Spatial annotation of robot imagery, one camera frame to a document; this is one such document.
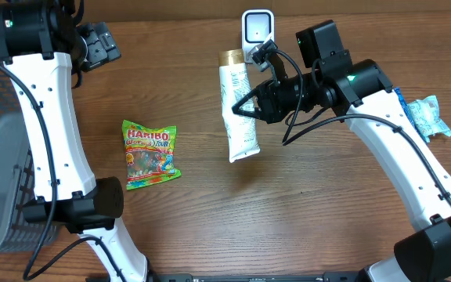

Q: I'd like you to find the white tube gold cap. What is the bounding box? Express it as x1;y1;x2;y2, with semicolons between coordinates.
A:
218;49;260;163

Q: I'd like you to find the green gummy candy bag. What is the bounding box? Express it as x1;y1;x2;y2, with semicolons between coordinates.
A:
122;120;182;190

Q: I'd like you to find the blue snack bar wrapper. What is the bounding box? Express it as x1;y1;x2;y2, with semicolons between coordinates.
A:
393;87;416;128

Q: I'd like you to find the teal tissue packet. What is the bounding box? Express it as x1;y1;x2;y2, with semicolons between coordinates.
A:
407;96;451;143

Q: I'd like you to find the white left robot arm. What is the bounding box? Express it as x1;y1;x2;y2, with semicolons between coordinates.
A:
0;1;154;281

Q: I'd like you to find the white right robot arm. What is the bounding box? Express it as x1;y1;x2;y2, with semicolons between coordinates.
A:
232;49;451;281

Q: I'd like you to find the white barcode scanner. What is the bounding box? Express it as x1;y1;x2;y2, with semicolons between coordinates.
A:
241;9;275;63

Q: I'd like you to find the grey plastic basket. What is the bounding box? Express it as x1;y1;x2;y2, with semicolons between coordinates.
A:
0;72;44;253

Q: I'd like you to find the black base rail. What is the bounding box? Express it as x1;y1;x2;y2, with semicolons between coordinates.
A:
86;272;434;282

